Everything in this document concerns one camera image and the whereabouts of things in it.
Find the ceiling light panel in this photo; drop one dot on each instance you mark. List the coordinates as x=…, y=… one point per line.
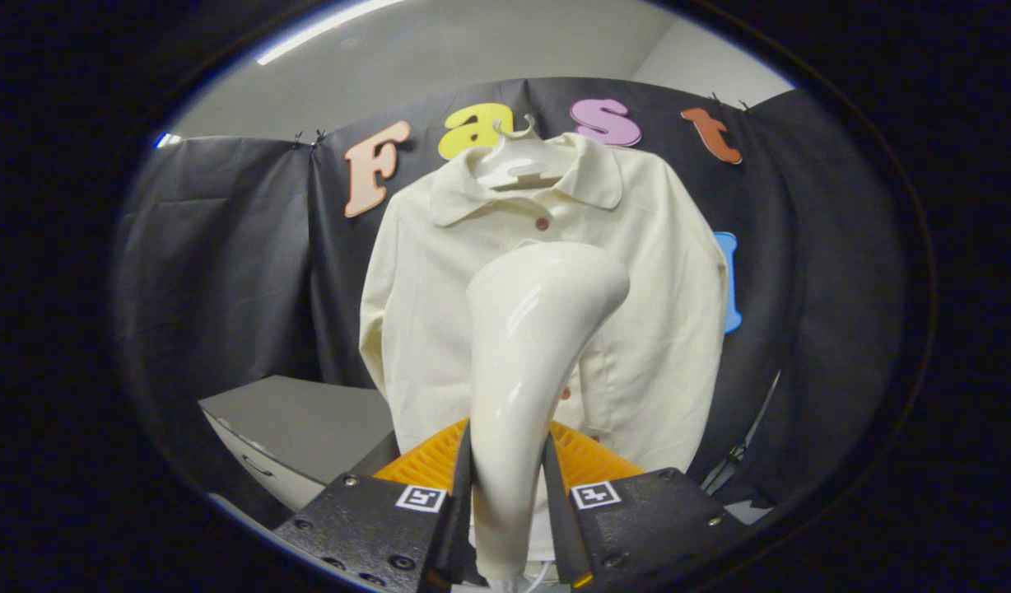
x=324, y=29

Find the white garment steamer head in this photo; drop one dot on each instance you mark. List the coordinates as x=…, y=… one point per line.
x=522, y=346

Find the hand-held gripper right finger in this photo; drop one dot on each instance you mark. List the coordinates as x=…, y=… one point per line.
x=557, y=527

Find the white plastic hanger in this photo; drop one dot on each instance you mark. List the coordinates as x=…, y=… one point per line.
x=514, y=169

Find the grey drawer cabinet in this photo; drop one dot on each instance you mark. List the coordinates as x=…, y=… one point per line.
x=308, y=420

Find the cream button shirt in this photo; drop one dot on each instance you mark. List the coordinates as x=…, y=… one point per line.
x=662, y=288

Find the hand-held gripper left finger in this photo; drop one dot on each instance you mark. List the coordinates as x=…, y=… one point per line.
x=463, y=527

